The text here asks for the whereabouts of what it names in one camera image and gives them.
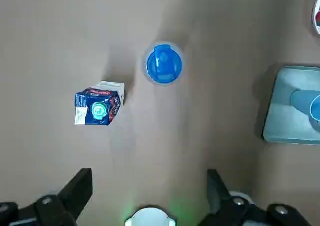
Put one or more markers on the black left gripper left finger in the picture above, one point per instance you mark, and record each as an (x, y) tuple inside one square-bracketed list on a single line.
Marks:
[(50, 206)]

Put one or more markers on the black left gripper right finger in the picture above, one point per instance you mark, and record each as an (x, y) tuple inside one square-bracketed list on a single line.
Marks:
[(225, 211)]

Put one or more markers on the blue white milk carton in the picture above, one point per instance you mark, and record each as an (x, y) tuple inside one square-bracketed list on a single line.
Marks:
[(100, 105)]

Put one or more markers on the grey-green plastic tray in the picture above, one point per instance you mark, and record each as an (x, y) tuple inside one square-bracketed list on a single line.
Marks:
[(282, 125)]

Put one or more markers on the blue plastic cup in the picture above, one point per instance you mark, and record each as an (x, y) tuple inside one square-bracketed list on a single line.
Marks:
[(302, 102)]

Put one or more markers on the white plate under strawberries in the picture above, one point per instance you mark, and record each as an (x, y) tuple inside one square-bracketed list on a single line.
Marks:
[(317, 23)]

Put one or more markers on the clear bottle blue cap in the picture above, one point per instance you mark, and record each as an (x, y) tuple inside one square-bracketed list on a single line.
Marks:
[(163, 63)]

